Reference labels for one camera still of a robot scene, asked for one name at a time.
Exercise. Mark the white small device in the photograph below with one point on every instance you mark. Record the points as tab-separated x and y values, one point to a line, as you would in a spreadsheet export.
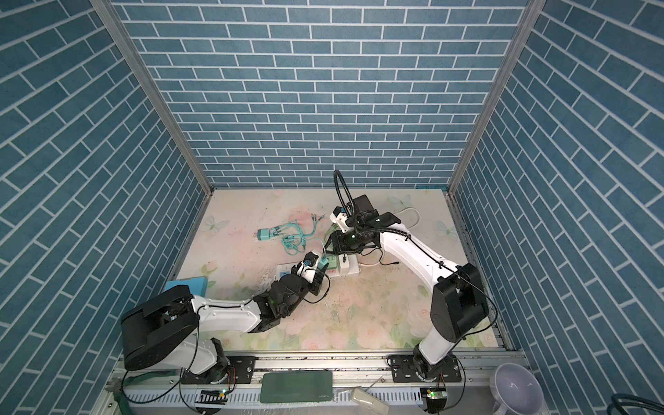
368	401

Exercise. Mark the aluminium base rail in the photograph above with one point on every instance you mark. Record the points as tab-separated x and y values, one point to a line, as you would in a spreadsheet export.
367	370

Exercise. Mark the blue sheet at left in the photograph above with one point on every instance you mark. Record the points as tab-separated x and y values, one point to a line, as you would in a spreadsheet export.
198	285

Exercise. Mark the white bowl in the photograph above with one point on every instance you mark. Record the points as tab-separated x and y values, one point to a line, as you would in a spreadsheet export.
515	391

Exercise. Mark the teal charger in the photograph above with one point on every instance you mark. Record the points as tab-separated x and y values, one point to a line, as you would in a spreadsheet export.
323	264
264	234

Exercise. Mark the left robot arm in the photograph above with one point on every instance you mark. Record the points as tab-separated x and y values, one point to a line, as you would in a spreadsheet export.
165	332

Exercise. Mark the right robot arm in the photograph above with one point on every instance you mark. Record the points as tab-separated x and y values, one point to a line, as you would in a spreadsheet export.
459	302

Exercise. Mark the green box on rail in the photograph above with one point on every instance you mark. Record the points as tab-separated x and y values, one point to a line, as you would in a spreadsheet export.
287	387

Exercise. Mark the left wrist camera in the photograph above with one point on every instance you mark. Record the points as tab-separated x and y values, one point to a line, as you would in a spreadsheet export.
306	269

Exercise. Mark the white power strip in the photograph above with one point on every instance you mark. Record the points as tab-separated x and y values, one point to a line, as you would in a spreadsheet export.
333	270

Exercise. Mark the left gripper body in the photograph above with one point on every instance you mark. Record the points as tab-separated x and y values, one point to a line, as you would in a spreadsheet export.
303	288

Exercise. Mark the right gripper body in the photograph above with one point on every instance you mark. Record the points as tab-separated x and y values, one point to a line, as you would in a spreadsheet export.
350	241

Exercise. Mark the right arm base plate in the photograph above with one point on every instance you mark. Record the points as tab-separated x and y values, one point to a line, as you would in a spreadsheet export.
410	368

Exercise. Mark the white charger adapter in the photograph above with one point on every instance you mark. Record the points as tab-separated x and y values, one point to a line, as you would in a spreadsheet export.
344	264

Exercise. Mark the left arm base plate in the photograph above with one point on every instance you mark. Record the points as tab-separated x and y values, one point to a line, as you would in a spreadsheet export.
232	370

